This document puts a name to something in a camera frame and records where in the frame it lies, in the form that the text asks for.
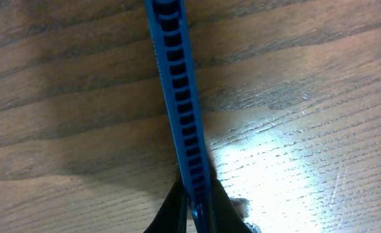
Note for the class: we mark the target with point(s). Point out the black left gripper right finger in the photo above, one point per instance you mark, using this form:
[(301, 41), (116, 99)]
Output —
[(226, 217)]

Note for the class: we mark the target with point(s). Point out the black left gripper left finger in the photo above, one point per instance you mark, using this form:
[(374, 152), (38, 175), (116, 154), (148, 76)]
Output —
[(171, 216)]

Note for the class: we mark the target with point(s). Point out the blue disposable razor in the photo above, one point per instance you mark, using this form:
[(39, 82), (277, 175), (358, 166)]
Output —
[(169, 30)]

